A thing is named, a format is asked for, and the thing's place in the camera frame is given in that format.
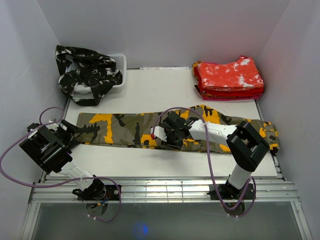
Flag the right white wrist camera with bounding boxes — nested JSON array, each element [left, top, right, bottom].
[[150, 126, 167, 142]]

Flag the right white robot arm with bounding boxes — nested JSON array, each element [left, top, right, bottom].
[[150, 112, 269, 199]]

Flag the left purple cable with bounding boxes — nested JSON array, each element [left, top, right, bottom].
[[0, 106, 123, 223]]

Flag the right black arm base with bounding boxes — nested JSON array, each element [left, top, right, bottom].
[[206, 183, 256, 201]]

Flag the white plastic basket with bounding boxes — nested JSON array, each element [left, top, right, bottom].
[[58, 52, 127, 95]]

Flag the red folded trousers stack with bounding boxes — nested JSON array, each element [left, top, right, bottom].
[[193, 71, 264, 101]]

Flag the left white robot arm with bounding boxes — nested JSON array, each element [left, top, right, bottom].
[[19, 120, 107, 201]]

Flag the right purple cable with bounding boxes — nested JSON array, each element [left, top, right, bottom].
[[151, 106, 257, 218]]

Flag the orange green camouflage trousers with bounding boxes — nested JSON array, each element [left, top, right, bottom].
[[73, 104, 280, 154]]

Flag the black white camouflage trousers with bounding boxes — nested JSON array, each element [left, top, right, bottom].
[[55, 44, 123, 107]]

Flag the aluminium rail frame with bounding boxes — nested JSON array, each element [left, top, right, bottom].
[[28, 178, 301, 204]]

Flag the purple cable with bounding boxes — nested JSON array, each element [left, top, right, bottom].
[[0, 106, 123, 223], [151, 106, 257, 218]]

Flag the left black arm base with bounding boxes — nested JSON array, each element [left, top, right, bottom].
[[72, 184, 121, 201]]

